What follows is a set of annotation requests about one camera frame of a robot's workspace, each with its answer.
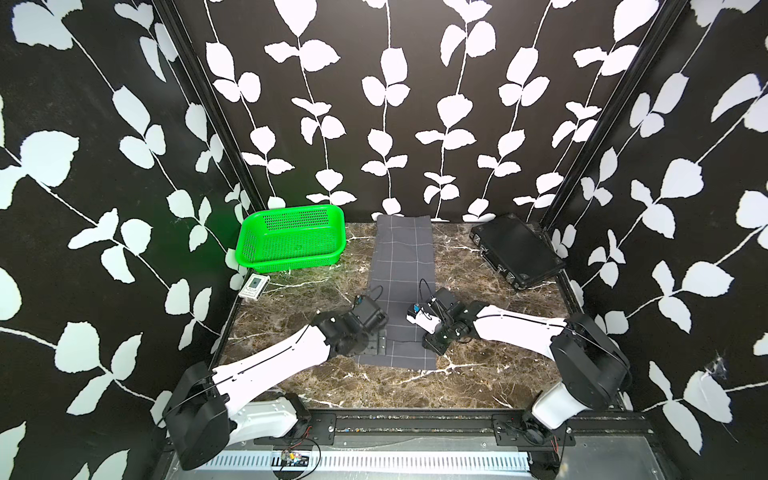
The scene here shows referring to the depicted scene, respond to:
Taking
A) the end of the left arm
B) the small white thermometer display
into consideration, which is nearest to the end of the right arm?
the end of the left arm

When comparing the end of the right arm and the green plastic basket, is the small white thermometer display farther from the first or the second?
the end of the right arm

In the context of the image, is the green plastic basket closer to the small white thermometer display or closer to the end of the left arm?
the small white thermometer display

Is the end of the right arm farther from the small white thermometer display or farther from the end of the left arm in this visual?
the small white thermometer display

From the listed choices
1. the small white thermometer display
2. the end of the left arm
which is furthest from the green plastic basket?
the end of the left arm
